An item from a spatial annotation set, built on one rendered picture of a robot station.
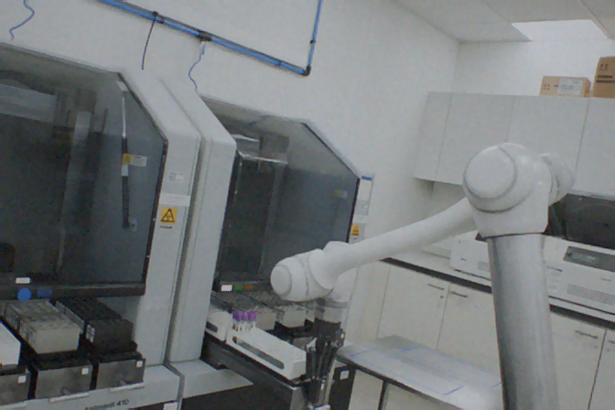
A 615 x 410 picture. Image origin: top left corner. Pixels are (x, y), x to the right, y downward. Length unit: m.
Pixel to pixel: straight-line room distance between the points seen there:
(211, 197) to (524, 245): 0.97
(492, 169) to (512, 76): 3.61
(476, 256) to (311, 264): 2.61
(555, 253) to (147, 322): 2.64
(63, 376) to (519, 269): 1.09
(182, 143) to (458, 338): 2.75
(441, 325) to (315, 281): 2.73
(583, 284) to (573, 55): 1.76
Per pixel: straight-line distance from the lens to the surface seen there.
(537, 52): 4.59
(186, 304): 1.73
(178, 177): 1.61
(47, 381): 1.50
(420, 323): 4.05
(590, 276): 3.57
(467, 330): 3.88
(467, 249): 3.86
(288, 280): 1.28
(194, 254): 1.69
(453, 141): 4.32
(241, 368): 1.70
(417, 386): 1.73
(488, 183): 1.02
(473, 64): 4.80
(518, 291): 1.06
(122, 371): 1.58
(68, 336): 1.56
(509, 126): 4.14
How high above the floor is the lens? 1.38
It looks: 3 degrees down
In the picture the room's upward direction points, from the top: 10 degrees clockwise
